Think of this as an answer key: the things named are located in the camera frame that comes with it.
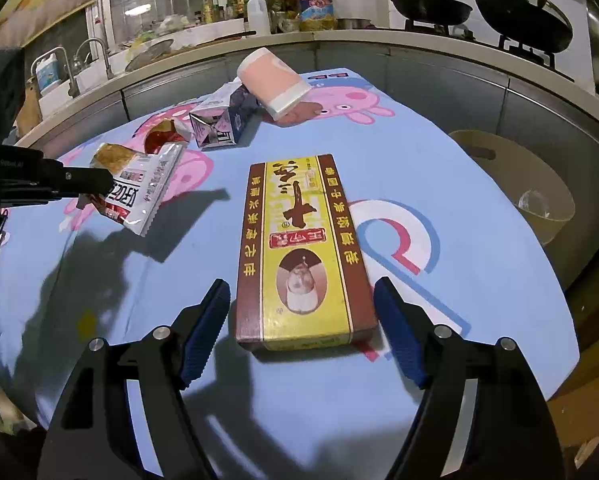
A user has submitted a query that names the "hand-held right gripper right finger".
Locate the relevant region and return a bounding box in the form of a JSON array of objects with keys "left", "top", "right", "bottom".
[{"left": 373, "top": 276, "right": 564, "bottom": 480}]

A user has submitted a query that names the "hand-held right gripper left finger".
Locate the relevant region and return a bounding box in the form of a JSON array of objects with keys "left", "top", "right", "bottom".
[{"left": 38, "top": 279, "right": 231, "bottom": 480}]

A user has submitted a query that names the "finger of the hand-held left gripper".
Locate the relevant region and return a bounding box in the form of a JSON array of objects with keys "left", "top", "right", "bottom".
[{"left": 32, "top": 157, "right": 116, "bottom": 207}]

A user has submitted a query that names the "red white snack packet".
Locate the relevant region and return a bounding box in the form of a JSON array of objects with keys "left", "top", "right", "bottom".
[{"left": 89, "top": 142, "right": 186, "bottom": 237}]

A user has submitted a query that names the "yellow brown cardboard box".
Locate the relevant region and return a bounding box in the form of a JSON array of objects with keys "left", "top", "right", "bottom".
[{"left": 235, "top": 154, "right": 379, "bottom": 352}]

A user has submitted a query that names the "beige trash bin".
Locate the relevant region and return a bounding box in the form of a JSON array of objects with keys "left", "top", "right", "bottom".
[{"left": 448, "top": 130, "right": 576, "bottom": 246}]

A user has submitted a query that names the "wooden cutting board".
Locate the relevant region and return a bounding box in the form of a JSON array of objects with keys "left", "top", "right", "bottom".
[{"left": 16, "top": 77, "right": 42, "bottom": 136}]

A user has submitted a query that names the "blue label detergent bottle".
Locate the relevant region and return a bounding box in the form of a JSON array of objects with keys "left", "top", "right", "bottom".
[{"left": 35, "top": 55, "right": 62, "bottom": 96}]

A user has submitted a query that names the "steel faucet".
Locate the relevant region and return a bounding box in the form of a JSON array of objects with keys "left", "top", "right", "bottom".
[
  {"left": 32, "top": 46, "right": 80, "bottom": 98},
  {"left": 74, "top": 37, "right": 115, "bottom": 81}
]

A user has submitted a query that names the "red crumpled wrapper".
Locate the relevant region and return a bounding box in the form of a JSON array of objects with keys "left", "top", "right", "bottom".
[{"left": 144, "top": 119, "right": 195, "bottom": 155}]

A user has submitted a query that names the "metal colander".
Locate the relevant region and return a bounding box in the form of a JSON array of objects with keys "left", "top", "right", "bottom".
[{"left": 124, "top": 37, "right": 175, "bottom": 73}]

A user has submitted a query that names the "blue white milk carton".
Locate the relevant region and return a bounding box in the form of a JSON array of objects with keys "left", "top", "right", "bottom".
[{"left": 189, "top": 80, "right": 260, "bottom": 151}]

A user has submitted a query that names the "cartoon pig printed tablecloth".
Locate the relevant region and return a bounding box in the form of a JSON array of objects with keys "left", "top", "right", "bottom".
[{"left": 0, "top": 66, "right": 580, "bottom": 480}]

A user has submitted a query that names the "pink paper cup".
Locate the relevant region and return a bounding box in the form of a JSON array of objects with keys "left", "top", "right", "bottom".
[{"left": 235, "top": 47, "right": 311, "bottom": 121}]

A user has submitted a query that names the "row of condiment bottles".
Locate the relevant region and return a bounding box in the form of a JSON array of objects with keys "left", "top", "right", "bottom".
[{"left": 194, "top": 0, "right": 255, "bottom": 23}]

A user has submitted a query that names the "white plastic jug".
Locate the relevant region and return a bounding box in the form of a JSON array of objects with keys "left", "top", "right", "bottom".
[{"left": 246, "top": 0, "right": 271, "bottom": 37}]

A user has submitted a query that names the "blue red food package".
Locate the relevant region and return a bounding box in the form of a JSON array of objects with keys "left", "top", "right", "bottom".
[{"left": 298, "top": 0, "right": 336, "bottom": 32}]

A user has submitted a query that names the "gas stove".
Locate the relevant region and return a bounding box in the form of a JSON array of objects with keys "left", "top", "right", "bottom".
[{"left": 404, "top": 17, "right": 575, "bottom": 83}]

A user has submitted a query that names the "black wok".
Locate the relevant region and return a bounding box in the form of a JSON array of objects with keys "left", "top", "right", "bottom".
[{"left": 472, "top": 0, "right": 574, "bottom": 53}]

